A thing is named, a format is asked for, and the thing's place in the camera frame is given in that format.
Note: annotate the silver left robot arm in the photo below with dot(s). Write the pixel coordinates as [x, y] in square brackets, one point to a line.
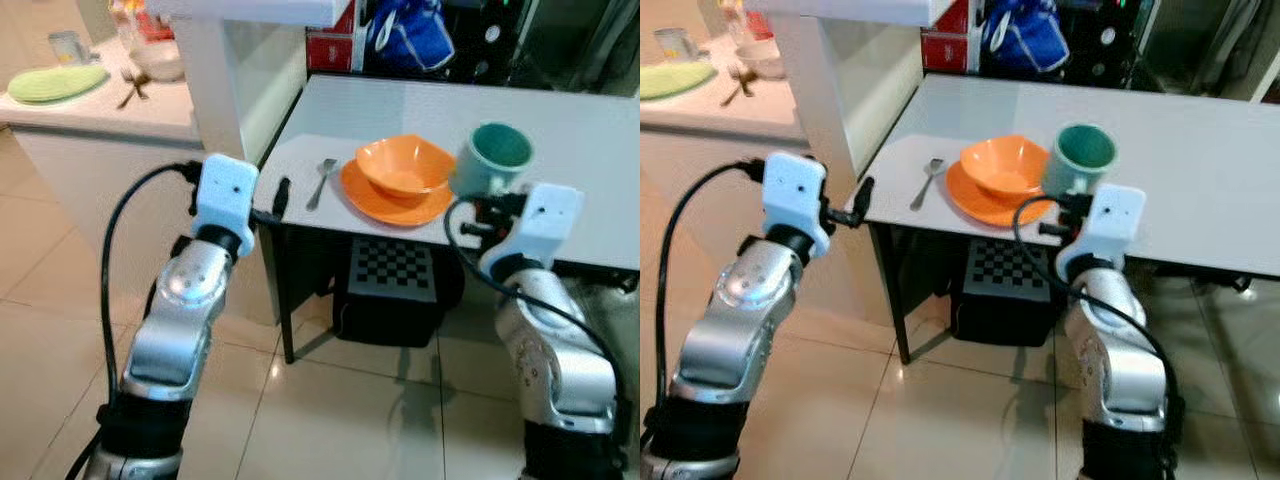
[735, 330]
[175, 330]

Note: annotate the red plastic bowl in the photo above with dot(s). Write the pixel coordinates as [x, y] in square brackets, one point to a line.
[762, 28]
[158, 30]

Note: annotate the black box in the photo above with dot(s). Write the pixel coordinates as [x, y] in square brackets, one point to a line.
[385, 325]
[1000, 325]

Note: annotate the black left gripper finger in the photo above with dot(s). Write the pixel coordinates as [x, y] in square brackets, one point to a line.
[865, 195]
[282, 195]

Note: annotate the grey table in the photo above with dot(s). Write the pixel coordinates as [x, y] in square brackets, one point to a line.
[580, 150]
[1200, 150]

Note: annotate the checkerboard calibration board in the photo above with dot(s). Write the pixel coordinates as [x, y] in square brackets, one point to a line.
[390, 270]
[1005, 270]

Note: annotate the black appliance with dials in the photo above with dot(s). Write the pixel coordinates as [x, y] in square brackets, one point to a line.
[485, 45]
[1100, 45]

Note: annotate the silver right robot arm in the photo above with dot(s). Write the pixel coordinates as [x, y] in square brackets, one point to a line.
[1120, 370]
[555, 370]

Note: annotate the green mug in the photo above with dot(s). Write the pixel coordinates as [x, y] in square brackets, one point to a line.
[1065, 170]
[480, 170]

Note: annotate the orange plate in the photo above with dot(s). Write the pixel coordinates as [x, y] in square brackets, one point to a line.
[385, 208]
[975, 205]

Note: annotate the blue bag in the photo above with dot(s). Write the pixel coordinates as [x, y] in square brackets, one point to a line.
[410, 35]
[1025, 35]

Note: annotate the white pillar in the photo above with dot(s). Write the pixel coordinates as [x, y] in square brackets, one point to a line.
[210, 90]
[810, 90]

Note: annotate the white kitchen counter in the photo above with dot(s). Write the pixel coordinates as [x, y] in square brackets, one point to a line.
[80, 170]
[700, 170]

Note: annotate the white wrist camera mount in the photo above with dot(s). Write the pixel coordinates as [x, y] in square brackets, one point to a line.
[1110, 225]
[795, 195]
[225, 195]
[545, 225]

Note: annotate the green plate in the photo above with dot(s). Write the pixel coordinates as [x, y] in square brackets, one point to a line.
[675, 80]
[55, 85]

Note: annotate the white shelf board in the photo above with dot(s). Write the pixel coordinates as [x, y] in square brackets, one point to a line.
[860, 10]
[250, 10]

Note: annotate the orange bowl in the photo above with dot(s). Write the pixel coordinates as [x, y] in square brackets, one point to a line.
[1000, 165]
[400, 165]

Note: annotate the white printed mug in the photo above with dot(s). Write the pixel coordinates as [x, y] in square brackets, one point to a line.
[68, 48]
[675, 45]

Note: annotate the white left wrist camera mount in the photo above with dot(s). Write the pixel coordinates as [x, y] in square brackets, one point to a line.
[795, 195]
[225, 195]

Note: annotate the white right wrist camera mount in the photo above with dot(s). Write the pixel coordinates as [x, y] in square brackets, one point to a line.
[1110, 225]
[545, 225]

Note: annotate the white bowl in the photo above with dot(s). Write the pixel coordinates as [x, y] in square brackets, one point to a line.
[765, 60]
[160, 62]

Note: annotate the red box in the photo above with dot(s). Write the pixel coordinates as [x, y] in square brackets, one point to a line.
[945, 50]
[330, 50]

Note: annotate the metal fork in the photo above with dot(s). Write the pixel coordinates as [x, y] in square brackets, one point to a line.
[128, 76]
[735, 74]

